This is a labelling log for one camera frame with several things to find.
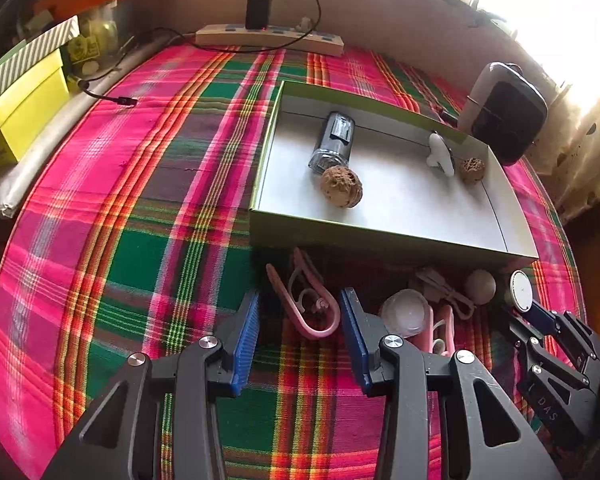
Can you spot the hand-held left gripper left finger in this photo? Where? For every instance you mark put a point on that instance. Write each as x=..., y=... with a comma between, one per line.
x=245, y=340

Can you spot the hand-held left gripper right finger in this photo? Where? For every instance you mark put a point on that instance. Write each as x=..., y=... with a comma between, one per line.
x=357, y=345

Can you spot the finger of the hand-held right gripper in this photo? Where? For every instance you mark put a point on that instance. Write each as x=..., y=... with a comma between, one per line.
x=522, y=337
x=542, y=316

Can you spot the pink clip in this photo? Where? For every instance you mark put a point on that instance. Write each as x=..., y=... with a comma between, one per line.
x=305, y=322
x=444, y=327

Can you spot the white mushroom night light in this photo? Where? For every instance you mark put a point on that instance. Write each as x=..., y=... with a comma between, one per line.
x=480, y=286

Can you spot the green white cardboard box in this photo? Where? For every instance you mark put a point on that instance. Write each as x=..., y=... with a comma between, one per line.
x=380, y=200

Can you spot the brown walnut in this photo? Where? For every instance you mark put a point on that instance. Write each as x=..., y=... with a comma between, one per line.
x=474, y=166
x=341, y=186

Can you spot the black white small device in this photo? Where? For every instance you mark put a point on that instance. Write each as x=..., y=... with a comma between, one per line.
x=440, y=157

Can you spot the black flashlight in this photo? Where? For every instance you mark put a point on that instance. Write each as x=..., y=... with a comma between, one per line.
x=332, y=140

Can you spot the pink green plaid blanket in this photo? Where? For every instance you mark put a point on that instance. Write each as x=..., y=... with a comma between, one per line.
x=130, y=260

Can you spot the cream dotted curtain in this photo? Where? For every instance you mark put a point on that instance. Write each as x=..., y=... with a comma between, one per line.
x=590, y=125

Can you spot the grey space heater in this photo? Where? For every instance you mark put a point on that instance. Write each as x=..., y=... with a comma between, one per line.
x=510, y=110

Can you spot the beige power strip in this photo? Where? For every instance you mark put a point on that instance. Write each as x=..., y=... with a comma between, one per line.
x=275, y=38

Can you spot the yellow cardboard box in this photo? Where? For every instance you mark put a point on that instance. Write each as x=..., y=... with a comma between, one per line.
x=20, y=110

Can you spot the white plug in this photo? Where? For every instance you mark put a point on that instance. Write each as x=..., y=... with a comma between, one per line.
x=305, y=23

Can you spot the black charger adapter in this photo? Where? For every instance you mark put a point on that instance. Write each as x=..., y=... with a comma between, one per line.
x=257, y=12

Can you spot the clear glass jar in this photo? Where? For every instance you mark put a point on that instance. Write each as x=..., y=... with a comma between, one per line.
x=100, y=35

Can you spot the green white striped box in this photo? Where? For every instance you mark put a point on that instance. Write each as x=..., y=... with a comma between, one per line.
x=30, y=55

